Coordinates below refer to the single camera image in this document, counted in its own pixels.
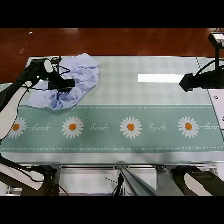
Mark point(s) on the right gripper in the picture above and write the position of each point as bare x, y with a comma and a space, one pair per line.
191, 82

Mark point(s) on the silver frame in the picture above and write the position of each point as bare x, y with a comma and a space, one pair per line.
140, 186

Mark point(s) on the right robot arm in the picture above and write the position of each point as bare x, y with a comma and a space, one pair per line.
213, 80

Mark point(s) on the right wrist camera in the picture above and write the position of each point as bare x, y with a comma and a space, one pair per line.
217, 40

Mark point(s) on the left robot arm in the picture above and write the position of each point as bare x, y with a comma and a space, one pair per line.
8, 110

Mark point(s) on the light blue shirt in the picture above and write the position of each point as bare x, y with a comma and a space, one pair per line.
81, 71

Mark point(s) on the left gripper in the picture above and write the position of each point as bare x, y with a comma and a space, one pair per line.
61, 84

